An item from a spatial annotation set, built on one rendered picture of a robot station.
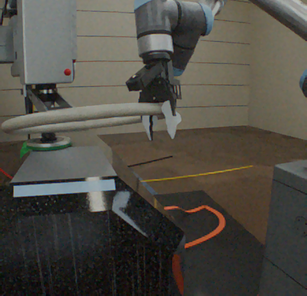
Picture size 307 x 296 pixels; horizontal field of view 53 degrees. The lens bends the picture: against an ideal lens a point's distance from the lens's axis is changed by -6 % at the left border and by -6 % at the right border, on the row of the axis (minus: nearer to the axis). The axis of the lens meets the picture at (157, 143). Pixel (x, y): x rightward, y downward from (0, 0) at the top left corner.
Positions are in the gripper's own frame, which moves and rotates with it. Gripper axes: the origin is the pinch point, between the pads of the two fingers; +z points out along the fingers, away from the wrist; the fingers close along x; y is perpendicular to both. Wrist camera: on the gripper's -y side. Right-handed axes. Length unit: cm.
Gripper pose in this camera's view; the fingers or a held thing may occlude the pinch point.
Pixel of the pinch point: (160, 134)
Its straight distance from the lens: 80.0
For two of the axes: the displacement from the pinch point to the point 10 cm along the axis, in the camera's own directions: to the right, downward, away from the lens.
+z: 1.0, 9.9, 0.3
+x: -8.5, 0.7, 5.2
